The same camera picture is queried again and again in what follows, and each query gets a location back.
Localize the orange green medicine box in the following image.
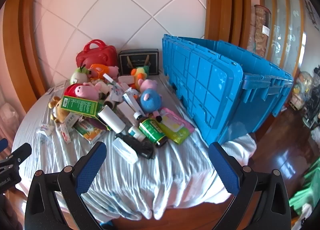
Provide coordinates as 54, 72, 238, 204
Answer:
73, 119, 107, 145

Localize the small white packet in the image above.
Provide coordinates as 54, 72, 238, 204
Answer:
37, 124, 53, 135

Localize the white goose plush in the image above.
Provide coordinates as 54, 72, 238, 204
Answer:
126, 88, 139, 100

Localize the rolled patterned carpet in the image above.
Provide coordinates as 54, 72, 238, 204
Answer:
246, 4, 273, 57

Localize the green bird plush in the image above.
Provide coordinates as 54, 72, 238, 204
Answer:
70, 66, 90, 85

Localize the orange plush toy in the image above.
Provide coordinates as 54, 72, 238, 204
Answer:
89, 64, 110, 81

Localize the clear plastic case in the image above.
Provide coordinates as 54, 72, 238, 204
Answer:
112, 137, 138, 164

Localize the clear printed plastic package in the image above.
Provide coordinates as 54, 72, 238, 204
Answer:
107, 82, 125, 102

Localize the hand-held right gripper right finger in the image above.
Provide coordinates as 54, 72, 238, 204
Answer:
208, 142, 292, 230

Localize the black folded item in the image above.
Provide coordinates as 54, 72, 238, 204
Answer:
115, 134, 154, 159

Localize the short white roll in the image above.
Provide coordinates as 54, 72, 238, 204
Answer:
97, 105, 126, 133

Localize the small pink pig plush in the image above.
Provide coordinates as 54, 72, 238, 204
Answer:
107, 66, 120, 80

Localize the frosted glass door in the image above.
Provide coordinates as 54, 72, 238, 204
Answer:
260, 0, 309, 70

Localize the yellow duck plush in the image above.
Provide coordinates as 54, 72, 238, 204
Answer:
130, 66, 150, 89

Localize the blue plastic crate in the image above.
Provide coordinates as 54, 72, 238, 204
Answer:
161, 34, 294, 147

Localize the brown bottle green label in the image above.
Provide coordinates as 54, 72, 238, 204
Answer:
139, 117, 168, 148

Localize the black gift box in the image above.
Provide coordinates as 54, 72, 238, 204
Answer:
118, 48, 160, 76

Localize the small red white box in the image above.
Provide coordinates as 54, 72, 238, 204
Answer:
56, 123, 73, 144

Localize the wooden door frame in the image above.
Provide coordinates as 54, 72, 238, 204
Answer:
205, 0, 259, 45

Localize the green pink wipes packet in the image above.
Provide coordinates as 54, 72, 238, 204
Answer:
156, 107, 195, 145

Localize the plain white box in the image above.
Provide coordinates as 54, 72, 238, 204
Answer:
117, 101, 140, 127

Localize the blue pink pig plush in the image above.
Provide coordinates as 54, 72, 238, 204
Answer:
137, 79, 164, 123

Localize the red plastic carry case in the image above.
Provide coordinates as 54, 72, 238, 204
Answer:
76, 39, 118, 69

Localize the brown bear plush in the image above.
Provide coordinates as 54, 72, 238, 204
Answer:
49, 96, 73, 123

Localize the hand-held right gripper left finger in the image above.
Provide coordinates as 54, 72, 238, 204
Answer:
24, 141, 107, 230

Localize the green cloth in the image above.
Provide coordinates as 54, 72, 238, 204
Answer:
289, 157, 320, 208

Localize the small white bottle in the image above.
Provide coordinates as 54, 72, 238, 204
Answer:
128, 126, 146, 142

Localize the white blue long box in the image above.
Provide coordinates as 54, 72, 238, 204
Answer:
122, 90, 145, 117

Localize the white tablecloth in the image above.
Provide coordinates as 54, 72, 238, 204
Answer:
11, 72, 258, 220

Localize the pink pig plush red dress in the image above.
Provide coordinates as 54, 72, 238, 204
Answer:
64, 82, 108, 101

